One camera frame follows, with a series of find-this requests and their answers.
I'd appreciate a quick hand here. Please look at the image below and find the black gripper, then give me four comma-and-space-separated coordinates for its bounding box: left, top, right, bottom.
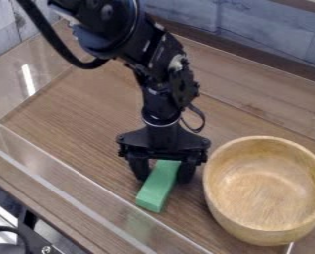
116, 123, 211, 184

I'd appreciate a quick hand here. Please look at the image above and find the green rectangular stick block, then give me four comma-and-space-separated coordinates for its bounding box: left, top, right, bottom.
136, 160, 181, 213

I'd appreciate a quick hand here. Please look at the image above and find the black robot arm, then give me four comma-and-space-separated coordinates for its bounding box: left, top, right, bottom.
17, 0, 211, 184

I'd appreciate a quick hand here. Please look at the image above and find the wooden bowl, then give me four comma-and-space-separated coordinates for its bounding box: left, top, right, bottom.
203, 136, 315, 246

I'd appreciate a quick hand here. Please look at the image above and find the clear acrylic front wall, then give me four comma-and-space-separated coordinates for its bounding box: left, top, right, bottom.
0, 125, 211, 254

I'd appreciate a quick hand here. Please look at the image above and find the black table leg frame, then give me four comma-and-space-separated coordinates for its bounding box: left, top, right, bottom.
0, 210, 65, 254

